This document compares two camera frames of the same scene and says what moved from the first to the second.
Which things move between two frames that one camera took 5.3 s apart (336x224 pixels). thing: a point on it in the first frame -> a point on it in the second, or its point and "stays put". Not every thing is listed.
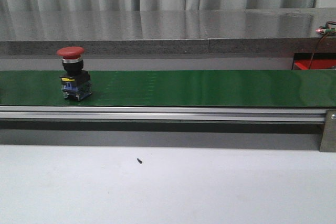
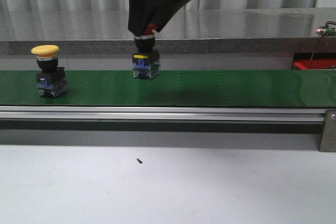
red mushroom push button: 75,83 -> 146,61
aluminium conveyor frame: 163,115 stays put
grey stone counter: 166,31 stays put
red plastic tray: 316,64 stays put
